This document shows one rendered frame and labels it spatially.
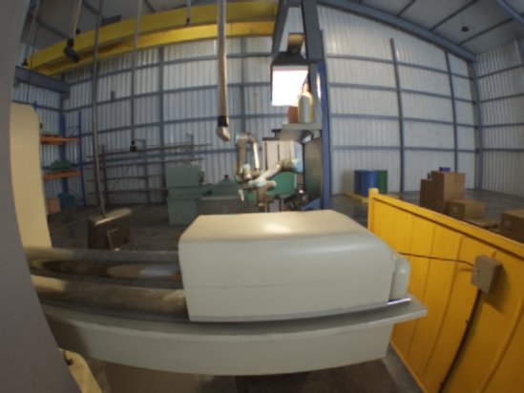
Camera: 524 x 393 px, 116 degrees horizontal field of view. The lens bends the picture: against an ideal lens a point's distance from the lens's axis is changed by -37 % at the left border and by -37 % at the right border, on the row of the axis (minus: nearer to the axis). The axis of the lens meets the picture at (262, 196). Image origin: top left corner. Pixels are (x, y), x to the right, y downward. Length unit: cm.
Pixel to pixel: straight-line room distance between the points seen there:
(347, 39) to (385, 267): 1162
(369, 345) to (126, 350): 64
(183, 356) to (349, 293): 43
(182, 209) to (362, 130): 769
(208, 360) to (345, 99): 1073
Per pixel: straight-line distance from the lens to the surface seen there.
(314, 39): 571
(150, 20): 890
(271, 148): 287
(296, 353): 67
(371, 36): 1260
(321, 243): 51
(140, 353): 75
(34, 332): 55
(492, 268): 122
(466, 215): 668
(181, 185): 650
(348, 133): 1081
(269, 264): 50
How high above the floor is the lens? 156
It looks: 9 degrees down
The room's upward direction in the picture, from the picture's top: 2 degrees counter-clockwise
